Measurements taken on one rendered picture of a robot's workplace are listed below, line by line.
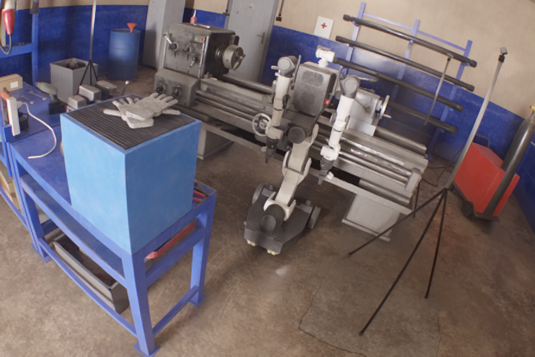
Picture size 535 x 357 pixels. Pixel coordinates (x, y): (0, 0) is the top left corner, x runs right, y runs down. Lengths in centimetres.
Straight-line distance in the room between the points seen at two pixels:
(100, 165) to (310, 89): 131
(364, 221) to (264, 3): 476
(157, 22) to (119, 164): 586
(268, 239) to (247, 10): 512
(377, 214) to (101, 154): 241
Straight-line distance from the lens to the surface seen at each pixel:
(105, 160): 91
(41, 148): 174
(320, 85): 183
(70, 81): 444
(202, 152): 331
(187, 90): 309
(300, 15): 609
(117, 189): 92
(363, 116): 268
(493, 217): 436
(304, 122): 196
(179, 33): 328
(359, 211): 286
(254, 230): 225
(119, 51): 575
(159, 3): 660
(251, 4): 649
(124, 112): 102
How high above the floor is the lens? 166
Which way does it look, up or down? 27 degrees down
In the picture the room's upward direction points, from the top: 14 degrees clockwise
